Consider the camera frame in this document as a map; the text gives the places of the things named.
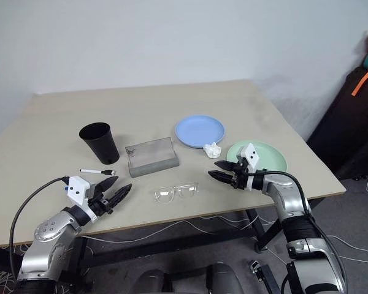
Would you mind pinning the blue plate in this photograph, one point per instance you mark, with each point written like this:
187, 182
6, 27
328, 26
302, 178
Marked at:
199, 130

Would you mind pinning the green plate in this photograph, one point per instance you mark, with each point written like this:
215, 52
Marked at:
270, 159

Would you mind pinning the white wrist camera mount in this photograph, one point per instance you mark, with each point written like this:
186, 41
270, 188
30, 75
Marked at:
251, 156
78, 190

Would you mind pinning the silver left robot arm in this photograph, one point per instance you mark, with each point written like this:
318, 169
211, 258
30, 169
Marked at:
49, 232

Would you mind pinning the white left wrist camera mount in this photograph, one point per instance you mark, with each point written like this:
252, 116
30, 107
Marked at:
78, 190

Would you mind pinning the grey glasses case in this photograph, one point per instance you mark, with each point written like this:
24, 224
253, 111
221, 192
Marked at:
153, 167

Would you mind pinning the black suitcase with toy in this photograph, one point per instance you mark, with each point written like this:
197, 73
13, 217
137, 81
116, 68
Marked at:
355, 128

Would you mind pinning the white marker black cap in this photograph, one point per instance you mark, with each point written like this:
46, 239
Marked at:
93, 171

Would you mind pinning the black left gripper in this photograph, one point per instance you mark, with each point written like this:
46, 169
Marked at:
98, 206

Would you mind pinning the small black floor device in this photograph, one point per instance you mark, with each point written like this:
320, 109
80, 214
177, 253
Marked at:
256, 266

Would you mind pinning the black table frame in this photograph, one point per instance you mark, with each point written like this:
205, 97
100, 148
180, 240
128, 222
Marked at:
171, 245

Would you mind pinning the black plastic cup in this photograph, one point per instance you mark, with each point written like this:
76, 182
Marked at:
102, 147

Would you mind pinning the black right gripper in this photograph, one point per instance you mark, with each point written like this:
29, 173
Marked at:
240, 177

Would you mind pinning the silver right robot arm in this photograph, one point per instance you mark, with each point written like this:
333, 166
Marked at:
282, 196

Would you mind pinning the clear frame glasses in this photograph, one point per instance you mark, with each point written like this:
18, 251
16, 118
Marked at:
164, 193

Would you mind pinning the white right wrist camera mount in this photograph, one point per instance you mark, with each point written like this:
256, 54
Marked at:
251, 156

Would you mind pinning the white tissue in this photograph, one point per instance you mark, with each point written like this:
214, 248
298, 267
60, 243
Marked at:
212, 150

